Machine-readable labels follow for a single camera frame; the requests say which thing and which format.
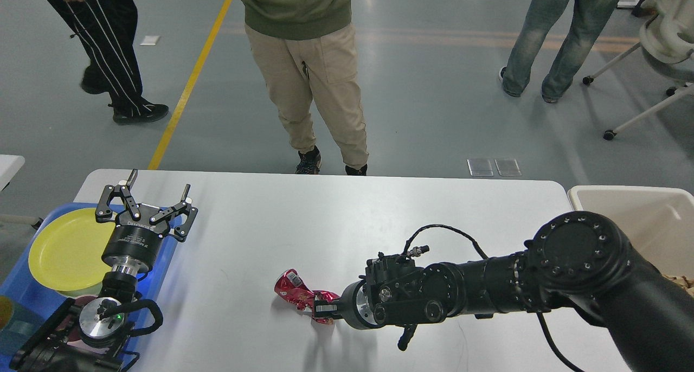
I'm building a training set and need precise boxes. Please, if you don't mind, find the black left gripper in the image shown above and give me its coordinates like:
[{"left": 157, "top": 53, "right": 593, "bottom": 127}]
[{"left": 95, "top": 169, "right": 198, "bottom": 278}]

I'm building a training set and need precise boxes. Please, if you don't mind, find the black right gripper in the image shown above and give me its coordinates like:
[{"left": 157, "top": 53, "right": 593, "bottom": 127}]
[{"left": 314, "top": 280, "right": 380, "bottom": 330}]

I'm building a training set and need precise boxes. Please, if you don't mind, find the crushed red soda can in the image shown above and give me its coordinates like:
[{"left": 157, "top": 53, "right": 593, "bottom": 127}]
[{"left": 274, "top": 268, "right": 340, "bottom": 325}]

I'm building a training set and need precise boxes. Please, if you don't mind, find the yellow plastic plate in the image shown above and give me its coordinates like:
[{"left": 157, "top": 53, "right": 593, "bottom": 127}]
[{"left": 28, "top": 208, "right": 114, "bottom": 291}]

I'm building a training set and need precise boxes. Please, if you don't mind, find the dark teal mug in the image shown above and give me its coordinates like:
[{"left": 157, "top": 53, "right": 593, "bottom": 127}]
[{"left": 1, "top": 295, "right": 44, "bottom": 356}]

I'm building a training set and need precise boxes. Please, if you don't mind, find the brown paper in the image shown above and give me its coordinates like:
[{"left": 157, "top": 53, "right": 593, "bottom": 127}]
[{"left": 667, "top": 276, "right": 693, "bottom": 293}]

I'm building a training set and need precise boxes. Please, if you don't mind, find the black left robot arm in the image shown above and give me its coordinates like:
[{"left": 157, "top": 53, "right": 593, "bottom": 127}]
[{"left": 2, "top": 170, "right": 198, "bottom": 371}]

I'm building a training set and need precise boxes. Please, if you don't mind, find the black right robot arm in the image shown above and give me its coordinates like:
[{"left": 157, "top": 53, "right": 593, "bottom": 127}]
[{"left": 313, "top": 211, "right": 693, "bottom": 371}]

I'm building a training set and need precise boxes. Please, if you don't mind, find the pale green plate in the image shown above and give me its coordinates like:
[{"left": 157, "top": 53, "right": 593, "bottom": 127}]
[{"left": 56, "top": 281, "right": 102, "bottom": 298}]

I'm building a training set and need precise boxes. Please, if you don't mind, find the blue plastic tray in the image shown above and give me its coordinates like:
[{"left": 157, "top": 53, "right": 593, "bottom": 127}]
[{"left": 2, "top": 202, "right": 184, "bottom": 371}]

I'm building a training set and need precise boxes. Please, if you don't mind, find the white side table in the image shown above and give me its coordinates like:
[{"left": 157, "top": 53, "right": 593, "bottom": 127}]
[{"left": 0, "top": 154, "right": 25, "bottom": 191}]

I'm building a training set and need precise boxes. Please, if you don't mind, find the person in dark clothes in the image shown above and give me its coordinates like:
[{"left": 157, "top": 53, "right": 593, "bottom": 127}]
[{"left": 47, "top": 0, "right": 169, "bottom": 125}]

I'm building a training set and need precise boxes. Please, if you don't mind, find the person in green sweater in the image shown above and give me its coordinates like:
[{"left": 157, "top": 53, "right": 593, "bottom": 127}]
[{"left": 240, "top": 0, "right": 369, "bottom": 176}]

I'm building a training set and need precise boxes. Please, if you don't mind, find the beige plastic bin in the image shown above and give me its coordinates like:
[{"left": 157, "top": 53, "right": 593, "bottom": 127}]
[{"left": 568, "top": 185, "right": 693, "bottom": 281}]

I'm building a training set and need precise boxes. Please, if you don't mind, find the person in blue jeans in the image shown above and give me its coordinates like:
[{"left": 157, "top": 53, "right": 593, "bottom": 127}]
[{"left": 499, "top": 0, "right": 629, "bottom": 104}]

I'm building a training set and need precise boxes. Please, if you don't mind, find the office chair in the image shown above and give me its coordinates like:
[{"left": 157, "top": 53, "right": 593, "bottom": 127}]
[{"left": 582, "top": 41, "right": 694, "bottom": 140}]

